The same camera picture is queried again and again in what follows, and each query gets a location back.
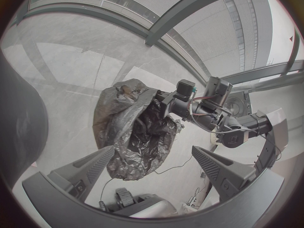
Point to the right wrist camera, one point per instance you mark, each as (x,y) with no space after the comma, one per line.
(186,89)

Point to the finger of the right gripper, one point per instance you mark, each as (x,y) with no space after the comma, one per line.
(163,94)

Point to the black plastic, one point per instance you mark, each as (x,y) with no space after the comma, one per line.
(179,126)

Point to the white plastic laundry basket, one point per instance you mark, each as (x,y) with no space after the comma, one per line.
(215,139)

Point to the black plastic bag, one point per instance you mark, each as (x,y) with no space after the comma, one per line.
(123,136)

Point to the window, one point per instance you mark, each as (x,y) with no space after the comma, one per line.
(153,38)

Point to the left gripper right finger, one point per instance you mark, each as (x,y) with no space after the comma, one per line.
(213,167)

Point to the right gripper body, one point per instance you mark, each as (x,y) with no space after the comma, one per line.
(180,109)

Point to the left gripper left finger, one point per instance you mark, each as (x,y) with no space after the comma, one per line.
(95,167)

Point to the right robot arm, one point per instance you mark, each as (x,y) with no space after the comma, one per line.
(237,140)

